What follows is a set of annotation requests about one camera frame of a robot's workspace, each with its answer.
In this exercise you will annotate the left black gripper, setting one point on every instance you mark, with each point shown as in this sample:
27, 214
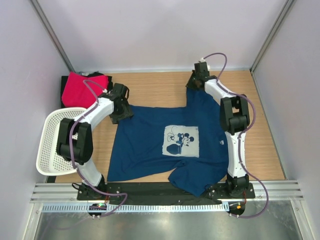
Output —
127, 113

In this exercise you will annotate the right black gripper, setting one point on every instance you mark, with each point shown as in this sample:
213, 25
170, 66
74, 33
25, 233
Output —
189, 84

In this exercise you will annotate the blue printed t-shirt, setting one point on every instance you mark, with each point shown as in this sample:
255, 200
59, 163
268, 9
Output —
186, 141

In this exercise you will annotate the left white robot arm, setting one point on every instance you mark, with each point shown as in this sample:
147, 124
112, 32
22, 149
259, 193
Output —
75, 135

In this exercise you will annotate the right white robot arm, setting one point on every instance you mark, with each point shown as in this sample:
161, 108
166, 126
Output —
234, 120

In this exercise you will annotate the folded pink t-shirt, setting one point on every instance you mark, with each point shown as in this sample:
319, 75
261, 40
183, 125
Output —
80, 91

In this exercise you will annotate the folded black t-shirt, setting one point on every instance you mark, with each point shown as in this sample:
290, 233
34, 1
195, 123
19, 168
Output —
110, 82

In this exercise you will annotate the white perforated plastic basket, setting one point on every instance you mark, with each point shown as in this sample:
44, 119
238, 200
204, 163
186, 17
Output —
48, 162

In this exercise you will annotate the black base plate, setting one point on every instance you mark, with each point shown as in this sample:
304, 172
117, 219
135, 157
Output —
165, 194

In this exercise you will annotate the white slotted cable duct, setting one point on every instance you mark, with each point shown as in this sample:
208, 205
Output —
105, 208

